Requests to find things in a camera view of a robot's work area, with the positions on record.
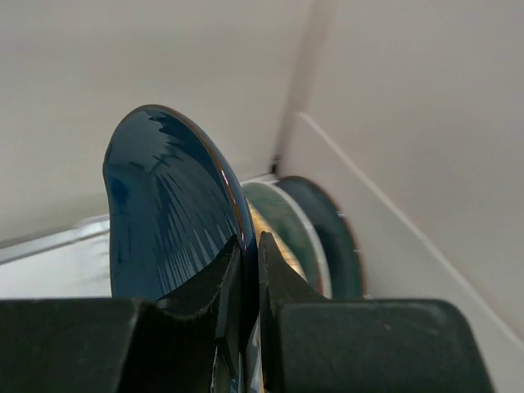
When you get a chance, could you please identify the dark blue heart-shaped plate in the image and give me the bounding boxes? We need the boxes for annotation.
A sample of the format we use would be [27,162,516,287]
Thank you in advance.
[102,105,263,393]

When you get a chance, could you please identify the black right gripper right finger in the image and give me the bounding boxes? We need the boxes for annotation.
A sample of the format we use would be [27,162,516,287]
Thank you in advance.
[258,233,494,392]

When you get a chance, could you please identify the red teal round plate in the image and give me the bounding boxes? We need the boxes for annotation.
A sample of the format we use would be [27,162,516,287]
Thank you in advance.
[242,181,332,299]

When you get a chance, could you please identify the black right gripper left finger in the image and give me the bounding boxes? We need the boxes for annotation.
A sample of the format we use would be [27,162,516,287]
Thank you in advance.
[1,238,242,392]

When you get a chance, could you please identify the woven bamboo square tray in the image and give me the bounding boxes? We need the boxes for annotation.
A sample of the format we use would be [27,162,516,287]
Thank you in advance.
[247,202,306,280]

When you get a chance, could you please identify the teal round floral plate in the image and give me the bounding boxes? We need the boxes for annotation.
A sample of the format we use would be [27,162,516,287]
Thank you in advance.
[277,176,365,300]

